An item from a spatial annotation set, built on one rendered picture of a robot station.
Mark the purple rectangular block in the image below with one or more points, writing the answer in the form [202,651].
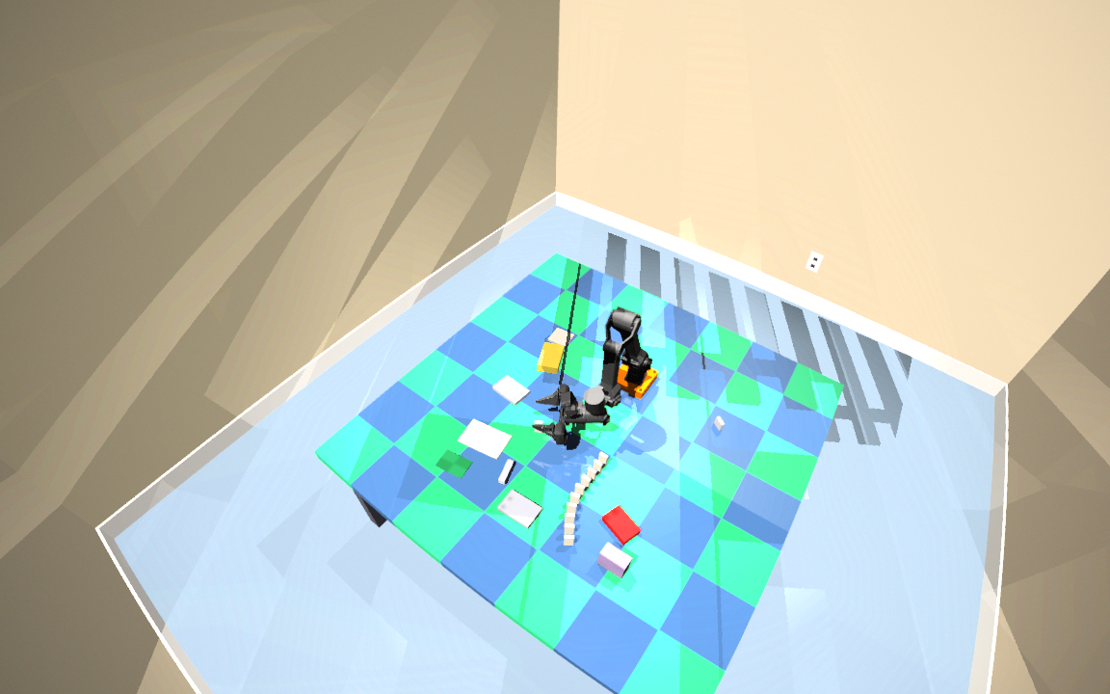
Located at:
[614,560]

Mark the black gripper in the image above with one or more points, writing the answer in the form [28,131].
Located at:
[559,431]

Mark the red rectangular block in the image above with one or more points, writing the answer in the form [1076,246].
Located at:
[621,524]

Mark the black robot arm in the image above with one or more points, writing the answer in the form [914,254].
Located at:
[608,392]

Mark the yellow rectangular block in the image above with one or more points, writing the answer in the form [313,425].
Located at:
[550,358]

